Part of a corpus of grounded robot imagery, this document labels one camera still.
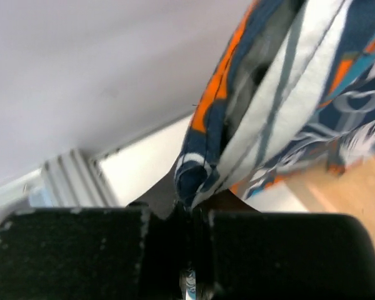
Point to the wooden clothes rack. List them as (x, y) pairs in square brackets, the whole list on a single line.
[(353, 192)]

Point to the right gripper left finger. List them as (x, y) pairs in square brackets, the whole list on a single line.
[(91, 252)]

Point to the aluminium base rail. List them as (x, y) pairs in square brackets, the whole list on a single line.
[(68, 180)]

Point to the blue cartoon print shorts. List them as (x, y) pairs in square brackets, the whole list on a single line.
[(295, 85)]

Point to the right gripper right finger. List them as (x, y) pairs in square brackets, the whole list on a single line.
[(241, 253)]

